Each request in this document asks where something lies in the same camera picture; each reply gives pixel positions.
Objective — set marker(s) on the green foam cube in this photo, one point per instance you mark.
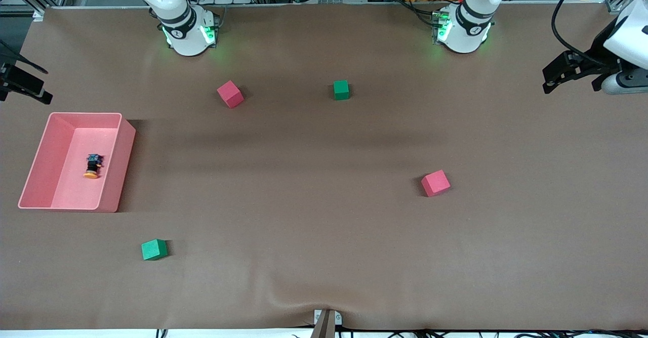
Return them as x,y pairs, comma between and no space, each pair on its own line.
341,90
154,249

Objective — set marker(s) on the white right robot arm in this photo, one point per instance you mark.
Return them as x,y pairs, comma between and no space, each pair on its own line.
185,29

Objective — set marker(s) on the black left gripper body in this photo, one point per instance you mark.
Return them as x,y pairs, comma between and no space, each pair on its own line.
599,57

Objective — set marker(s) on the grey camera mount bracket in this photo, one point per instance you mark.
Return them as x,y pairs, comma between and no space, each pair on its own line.
326,323

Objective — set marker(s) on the pink plastic bin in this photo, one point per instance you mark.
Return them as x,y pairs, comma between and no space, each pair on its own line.
76,176

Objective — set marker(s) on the yellow mushroom push button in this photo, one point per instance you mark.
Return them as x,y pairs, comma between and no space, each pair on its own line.
92,166

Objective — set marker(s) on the red foam cube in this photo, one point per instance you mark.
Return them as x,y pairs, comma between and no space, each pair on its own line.
230,94
435,183

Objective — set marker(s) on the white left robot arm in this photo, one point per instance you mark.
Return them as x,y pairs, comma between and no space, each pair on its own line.
463,32

